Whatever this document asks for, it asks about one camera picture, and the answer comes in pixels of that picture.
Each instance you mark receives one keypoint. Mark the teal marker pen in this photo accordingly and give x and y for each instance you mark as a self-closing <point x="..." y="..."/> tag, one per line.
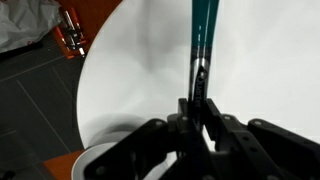
<point x="203" y="33"/>

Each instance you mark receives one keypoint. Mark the orange hand tool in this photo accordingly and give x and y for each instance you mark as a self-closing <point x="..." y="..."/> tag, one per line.
<point x="71" y="30"/>

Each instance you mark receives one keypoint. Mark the crumpled white paper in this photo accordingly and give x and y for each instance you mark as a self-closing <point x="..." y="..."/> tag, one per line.
<point x="23" y="23"/>

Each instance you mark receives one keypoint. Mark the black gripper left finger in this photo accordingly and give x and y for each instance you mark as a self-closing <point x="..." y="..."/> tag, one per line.
<point x="146" y="150"/>

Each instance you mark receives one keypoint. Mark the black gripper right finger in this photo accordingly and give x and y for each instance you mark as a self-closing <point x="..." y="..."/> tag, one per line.
<point x="260" y="146"/>

